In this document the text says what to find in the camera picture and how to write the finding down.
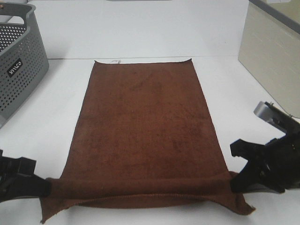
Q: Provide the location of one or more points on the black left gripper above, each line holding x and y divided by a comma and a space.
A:
31, 186

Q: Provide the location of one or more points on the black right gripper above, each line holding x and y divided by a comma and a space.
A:
278, 166

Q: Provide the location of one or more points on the brown towel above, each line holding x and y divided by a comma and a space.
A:
144, 139

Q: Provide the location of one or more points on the grey perforated plastic basket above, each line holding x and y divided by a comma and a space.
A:
23, 60

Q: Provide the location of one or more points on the beige storage box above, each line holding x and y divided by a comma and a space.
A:
270, 49

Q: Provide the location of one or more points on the white towel label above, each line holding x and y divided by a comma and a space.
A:
116, 61

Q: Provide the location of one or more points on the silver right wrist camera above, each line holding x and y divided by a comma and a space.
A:
275, 117

